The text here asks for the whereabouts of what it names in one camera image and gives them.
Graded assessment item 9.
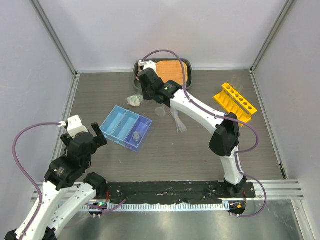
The plastic glove packet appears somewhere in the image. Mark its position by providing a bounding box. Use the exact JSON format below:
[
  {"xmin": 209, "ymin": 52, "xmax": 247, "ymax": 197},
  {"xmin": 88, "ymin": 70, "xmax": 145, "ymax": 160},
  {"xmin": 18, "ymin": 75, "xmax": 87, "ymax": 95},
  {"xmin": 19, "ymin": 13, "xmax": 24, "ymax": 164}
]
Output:
[{"xmin": 126, "ymin": 94, "xmax": 144, "ymax": 108}]

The blue three-compartment organizer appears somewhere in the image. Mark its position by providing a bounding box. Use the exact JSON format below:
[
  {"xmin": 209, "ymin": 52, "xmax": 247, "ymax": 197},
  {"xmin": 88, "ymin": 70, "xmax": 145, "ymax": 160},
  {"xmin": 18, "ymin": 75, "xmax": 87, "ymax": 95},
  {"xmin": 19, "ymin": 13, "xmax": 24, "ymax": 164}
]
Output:
[{"xmin": 100, "ymin": 105, "xmax": 153, "ymax": 153}]

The clear glass stoppered bottle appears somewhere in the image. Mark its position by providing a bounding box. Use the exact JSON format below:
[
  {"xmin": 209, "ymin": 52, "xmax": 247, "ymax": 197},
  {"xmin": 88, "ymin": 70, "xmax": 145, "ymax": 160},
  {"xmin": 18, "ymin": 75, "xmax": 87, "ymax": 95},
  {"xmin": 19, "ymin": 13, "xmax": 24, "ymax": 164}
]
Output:
[{"xmin": 132, "ymin": 131, "xmax": 142, "ymax": 146}]

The yellow test tube rack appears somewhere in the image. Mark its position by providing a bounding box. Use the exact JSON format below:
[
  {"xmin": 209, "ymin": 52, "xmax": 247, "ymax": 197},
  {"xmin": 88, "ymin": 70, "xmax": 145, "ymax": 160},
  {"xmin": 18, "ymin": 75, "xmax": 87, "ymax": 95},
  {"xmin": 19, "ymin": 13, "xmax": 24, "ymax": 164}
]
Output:
[{"xmin": 213, "ymin": 82, "xmax": 258, "ymax": 124}]

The clear glass test tube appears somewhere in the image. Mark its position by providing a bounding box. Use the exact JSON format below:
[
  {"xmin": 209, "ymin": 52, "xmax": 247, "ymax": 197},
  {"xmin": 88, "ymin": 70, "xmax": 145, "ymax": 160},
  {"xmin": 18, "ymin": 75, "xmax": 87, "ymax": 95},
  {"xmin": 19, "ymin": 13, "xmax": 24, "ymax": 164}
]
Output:
[
  {"xmin": 237, "ymin": 85, "xmax": 244, "ymax": 96},
  {"xmin": 236, "ymin": 77, "xmax": 242, "ymax": 92},
  {"xmin": 230, "ymin": 74, "xmax": 239, "ymax": 90}
]

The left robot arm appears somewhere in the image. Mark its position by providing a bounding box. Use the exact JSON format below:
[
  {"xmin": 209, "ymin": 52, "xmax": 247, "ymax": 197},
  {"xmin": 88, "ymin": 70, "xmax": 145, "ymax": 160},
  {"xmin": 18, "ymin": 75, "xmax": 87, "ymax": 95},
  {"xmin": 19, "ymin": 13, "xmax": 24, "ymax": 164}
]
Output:
[{"xmin": 5, "ymin": 120, "xmax": 108, "ymax": 240}]

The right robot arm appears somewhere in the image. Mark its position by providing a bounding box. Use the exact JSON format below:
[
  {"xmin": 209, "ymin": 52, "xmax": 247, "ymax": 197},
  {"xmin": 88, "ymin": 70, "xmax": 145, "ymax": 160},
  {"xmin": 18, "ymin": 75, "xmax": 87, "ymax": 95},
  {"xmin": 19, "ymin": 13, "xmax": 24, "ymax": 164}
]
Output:
[{"xmin": 137, "ymin": 68, "xmax": 247, "ymax": 198}]

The pink ceramic mug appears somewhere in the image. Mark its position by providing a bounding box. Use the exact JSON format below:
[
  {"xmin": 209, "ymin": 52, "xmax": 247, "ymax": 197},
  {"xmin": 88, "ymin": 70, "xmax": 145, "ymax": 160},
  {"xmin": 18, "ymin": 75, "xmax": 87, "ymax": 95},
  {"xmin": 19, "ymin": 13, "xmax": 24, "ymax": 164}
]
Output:
[{"xmin": 135, "ymin": 61, "xmax": 145, "ymax": 82}]

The orange woven basket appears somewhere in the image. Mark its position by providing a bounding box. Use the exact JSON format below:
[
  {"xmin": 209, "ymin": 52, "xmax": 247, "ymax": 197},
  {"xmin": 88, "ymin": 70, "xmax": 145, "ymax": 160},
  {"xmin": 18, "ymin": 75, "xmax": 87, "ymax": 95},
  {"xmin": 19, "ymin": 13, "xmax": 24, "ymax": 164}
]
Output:
[{"xmin": 156, "ymin": 60, "xmax": 183, "ymax": 86}]

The clear plastic funnel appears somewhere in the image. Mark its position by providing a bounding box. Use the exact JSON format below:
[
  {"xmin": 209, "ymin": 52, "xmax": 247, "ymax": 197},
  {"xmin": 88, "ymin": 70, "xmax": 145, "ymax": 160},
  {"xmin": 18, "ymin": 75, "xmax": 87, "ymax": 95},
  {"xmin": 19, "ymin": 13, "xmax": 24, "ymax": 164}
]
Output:
[{"xmin": 155, "ymin": 105, "xmax": 166, "ymax": 118}]

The dark green plastic tray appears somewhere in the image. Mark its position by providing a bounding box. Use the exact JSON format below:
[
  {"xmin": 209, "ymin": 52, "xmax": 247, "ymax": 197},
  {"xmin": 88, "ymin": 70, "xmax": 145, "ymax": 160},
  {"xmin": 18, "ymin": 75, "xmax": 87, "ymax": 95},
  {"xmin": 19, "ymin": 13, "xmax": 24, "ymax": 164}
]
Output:
[{"xmin": 147, "ymin": 58, "xmax": 192, "ymax": 89}]

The bundle of plastic pipettes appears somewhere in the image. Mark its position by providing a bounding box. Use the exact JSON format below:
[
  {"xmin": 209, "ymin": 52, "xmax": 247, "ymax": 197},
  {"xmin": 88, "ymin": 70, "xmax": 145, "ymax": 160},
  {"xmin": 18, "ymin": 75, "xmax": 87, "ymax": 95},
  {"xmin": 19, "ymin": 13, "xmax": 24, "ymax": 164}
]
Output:
[{"xmin": 169, "ymin": 107, "xmax": 187, "ymax": 133}]

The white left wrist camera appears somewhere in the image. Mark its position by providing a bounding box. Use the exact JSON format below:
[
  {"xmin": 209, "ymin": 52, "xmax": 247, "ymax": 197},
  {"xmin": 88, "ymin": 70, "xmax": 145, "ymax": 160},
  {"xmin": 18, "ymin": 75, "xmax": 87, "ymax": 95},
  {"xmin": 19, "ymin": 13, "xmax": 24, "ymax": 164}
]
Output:
[{"xmin": 58, "ymin": 115, "xmax": 89, "ymax": 139}]

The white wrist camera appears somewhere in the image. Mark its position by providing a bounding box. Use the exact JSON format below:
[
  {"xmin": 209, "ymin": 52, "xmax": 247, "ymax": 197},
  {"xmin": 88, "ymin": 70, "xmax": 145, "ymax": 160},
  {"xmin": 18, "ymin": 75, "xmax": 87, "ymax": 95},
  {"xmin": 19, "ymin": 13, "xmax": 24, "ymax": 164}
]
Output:
[
  {"xmin": 58, "ymin": 115, "xmax": 89, "ymax": 139},
  {"xmin": 137, "ymin": 60, "xmax": 157, "ymax": 72}
]

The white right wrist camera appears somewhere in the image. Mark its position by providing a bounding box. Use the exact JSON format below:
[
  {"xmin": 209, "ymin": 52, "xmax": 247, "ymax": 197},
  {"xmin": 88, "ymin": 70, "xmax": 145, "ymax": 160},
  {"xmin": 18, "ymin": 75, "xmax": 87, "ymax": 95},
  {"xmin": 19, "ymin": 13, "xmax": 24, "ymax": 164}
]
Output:
[{"xmin": 137, "ymin": 60, "xmax": 157, "ymax": 72}]

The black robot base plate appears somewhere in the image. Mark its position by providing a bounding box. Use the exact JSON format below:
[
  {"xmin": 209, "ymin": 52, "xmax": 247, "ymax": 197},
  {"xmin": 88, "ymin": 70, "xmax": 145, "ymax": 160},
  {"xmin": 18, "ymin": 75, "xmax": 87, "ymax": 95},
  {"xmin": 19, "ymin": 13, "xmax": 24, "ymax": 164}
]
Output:
[{"xmin": 89, "ymin": 181, "xmax": 256, "ymax": 205}]

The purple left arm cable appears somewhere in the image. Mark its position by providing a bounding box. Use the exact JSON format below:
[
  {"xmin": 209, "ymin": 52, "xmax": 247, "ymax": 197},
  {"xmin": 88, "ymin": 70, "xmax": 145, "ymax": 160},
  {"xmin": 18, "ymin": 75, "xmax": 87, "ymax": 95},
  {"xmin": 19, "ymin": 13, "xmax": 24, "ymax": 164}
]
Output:
[{"xmin": 12, "ymin": 121, "xmax": 63, "ymax": 236}]

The white slotted cable duct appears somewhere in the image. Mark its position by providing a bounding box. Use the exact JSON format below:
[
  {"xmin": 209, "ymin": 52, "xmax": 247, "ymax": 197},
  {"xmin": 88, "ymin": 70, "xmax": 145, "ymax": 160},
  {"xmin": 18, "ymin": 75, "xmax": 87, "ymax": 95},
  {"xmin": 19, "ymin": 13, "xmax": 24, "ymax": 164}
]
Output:
[{"xmin": 84, "ymin": 202, "xmax": 230, "ymax": 213}]

